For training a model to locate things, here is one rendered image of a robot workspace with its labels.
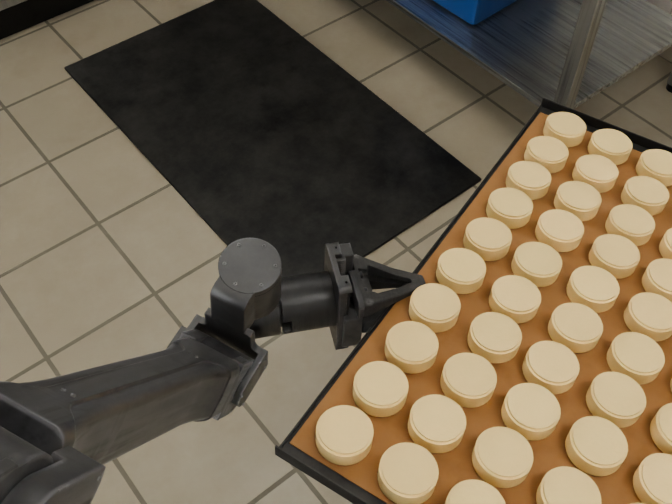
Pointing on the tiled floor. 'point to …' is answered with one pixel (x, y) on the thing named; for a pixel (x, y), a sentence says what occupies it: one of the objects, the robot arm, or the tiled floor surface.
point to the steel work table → (554, 43)
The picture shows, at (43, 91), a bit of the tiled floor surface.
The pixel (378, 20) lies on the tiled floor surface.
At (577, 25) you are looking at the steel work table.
